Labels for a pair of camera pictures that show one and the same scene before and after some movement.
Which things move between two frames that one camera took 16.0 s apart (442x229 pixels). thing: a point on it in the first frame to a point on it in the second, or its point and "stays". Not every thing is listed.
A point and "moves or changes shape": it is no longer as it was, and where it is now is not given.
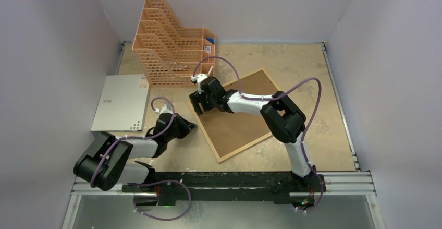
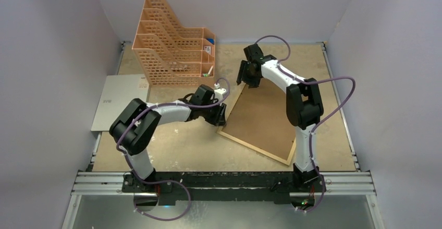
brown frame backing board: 229,132 moves or changes shape
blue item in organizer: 211,40 stays
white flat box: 123,105 stays
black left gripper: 185,127 to 218,118
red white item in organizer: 207,49 stays
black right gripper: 202,100 to 248,74
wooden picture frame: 230,134 to 251,146
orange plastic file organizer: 167,53 stays
